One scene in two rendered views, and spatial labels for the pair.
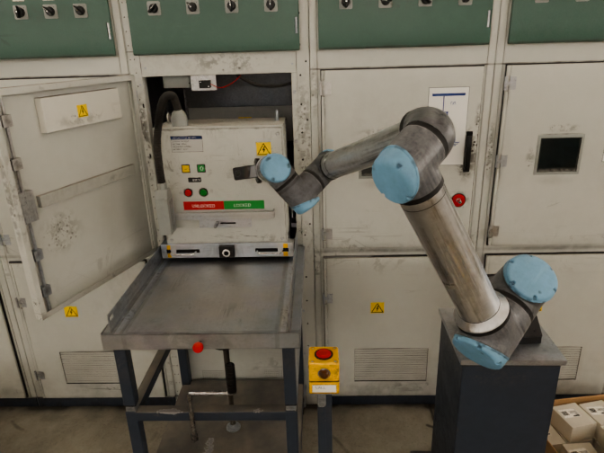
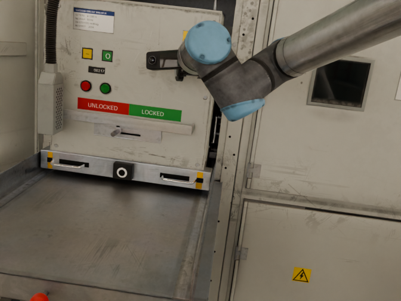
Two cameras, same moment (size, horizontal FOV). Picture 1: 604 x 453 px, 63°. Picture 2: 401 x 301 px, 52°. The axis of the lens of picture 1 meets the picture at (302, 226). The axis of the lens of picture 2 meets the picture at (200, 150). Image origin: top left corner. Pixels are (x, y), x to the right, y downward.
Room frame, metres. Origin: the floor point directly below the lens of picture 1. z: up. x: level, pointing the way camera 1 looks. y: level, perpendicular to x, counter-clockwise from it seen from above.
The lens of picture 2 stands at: (0.64, 0.05, 1.33)
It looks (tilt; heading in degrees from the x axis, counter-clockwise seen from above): 16 degrees down; 1
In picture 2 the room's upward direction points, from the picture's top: 7 degrees clockwise
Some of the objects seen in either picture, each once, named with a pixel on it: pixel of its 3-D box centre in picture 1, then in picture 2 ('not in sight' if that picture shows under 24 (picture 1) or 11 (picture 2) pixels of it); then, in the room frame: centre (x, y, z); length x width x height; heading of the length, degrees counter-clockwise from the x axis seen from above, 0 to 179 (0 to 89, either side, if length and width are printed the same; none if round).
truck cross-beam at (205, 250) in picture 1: (228, 248); (126, 167); (1.87, 0.30, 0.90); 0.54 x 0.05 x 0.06; 88
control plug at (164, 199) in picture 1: (165, 210); (51, 102); (1.80, 0.52, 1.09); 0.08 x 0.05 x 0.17; 178
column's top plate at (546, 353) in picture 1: (496, 333); not in sight; (1.43, -0.64, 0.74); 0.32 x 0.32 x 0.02; 87
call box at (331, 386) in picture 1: (324, 369); not in sight; (1.11, -0.05, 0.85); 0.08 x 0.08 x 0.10; 88
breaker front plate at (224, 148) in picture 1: (222, 190); (130, 88); (1.86, 0.31, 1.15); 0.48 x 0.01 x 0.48; 88
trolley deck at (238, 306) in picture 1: (219, 289); (102, 218); (1.65, 0.31, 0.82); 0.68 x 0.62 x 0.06; 178
